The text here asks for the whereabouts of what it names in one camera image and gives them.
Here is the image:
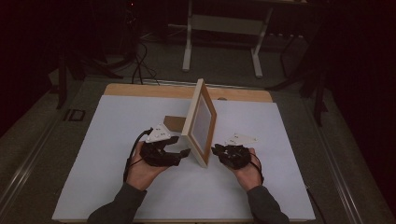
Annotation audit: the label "black floor bracket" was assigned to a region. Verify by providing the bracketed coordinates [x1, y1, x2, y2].
[63, 108, 86, 122]

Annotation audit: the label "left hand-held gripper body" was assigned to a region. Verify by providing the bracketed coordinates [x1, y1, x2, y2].
[139, 123, 181, 167]

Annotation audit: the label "person's left hand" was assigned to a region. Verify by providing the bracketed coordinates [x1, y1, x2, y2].
[125, 141, 169, 191]

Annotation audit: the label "metal floor rail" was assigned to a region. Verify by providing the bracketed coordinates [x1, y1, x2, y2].
[0, 120, 64, 216]
[311, 124, 367, 224]

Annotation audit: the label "white metal table frame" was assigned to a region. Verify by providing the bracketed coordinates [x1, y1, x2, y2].
[181, 0, 309, 78]

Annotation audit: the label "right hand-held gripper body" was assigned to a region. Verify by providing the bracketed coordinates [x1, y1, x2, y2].
[223, 133, 259, 171]

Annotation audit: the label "black floor cables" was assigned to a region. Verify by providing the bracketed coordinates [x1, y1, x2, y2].
[124, 6, 162, 86]

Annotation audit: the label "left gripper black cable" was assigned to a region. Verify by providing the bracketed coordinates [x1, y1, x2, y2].
[122, 128, 154, 184]

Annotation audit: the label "black metal stand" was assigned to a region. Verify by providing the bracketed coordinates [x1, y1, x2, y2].
[266, 6, 331, 128]
[55, 46, 125, 110]

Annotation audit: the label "white table mat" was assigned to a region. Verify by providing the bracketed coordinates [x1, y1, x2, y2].
[51, 94, 316, 221]

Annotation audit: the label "person's right hand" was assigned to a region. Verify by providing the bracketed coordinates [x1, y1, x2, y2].
[230, 148, 264, 191]

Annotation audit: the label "wooden picture frame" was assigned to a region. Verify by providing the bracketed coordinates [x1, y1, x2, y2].
[163, 77, 218, 168]

